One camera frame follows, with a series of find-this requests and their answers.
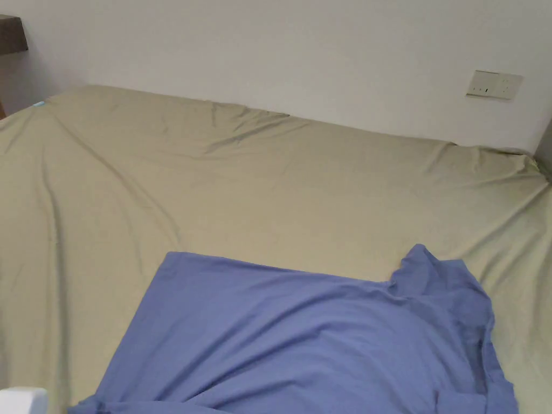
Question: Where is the bed with beige sheet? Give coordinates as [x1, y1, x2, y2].
[0, 84, 552, 414]

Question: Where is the blue shirt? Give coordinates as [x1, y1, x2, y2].
[66, 243, 520, 414]

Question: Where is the dark wooden shelf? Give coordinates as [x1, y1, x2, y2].
[0, 13, 29, 119]

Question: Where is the beige wall socket panel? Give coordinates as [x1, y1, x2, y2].
[465, 70, 525, 101]

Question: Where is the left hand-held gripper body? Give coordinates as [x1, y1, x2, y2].
[0, 378, 49, 414]

